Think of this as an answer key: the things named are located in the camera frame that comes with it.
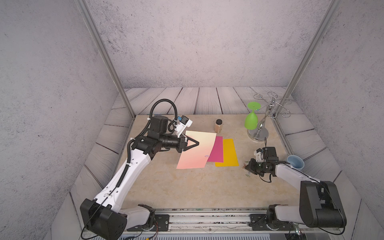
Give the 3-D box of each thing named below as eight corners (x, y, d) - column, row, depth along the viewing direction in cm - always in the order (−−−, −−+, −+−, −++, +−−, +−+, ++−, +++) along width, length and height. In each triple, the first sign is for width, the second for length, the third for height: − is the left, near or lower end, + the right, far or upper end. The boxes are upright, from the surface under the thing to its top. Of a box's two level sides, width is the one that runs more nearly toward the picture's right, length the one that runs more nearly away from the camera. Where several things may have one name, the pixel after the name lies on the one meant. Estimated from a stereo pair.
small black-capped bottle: (215, 133, 113) (216, 123, 104) (214, 128, 116) (216, 118, 108) (220, 133, 112) (222, 123, 104) (220, 128, 116) (221, 118, 108)
